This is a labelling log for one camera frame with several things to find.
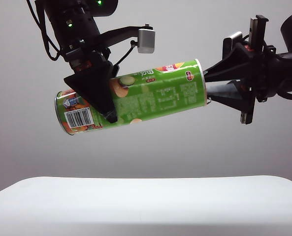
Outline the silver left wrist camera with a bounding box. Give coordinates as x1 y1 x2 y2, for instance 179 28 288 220
137 28 157 54

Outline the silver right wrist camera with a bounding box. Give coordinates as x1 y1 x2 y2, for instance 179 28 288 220
222 31 244 62

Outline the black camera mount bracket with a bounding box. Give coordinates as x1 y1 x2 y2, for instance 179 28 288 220
96 23 153 49

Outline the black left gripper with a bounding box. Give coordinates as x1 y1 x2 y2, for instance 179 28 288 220
62 45 120 124

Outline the green chips can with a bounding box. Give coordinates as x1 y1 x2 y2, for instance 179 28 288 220
54 58 209 136

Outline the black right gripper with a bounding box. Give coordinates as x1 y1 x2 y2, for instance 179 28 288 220
204 14 276 125

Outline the thin black camera cable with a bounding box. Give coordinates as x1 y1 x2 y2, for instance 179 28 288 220
115 40 139 68

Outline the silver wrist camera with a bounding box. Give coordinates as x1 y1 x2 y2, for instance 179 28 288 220
137 28 157 54
222 31 244 62

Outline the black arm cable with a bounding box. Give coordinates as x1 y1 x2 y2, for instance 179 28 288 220
26 0 64 62

